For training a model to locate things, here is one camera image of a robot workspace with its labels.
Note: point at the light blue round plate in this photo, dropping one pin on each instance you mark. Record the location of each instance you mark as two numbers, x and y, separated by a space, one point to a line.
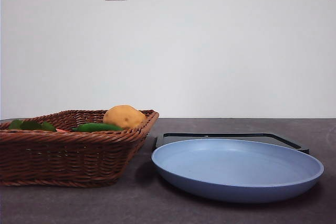
236 166

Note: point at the orange carrot with green leaves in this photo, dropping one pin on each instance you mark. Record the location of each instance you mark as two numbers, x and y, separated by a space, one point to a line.
29 125

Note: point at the yellow-brown potato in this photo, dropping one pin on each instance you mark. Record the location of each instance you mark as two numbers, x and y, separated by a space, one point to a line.
123 116

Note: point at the green pepper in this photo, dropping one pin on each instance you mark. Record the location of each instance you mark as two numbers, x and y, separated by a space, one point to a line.
97 127

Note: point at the brown wicker basket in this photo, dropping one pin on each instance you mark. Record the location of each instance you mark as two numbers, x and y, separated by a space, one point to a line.
65 155

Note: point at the black flat tray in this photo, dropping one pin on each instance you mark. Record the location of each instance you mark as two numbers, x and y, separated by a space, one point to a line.
288 140

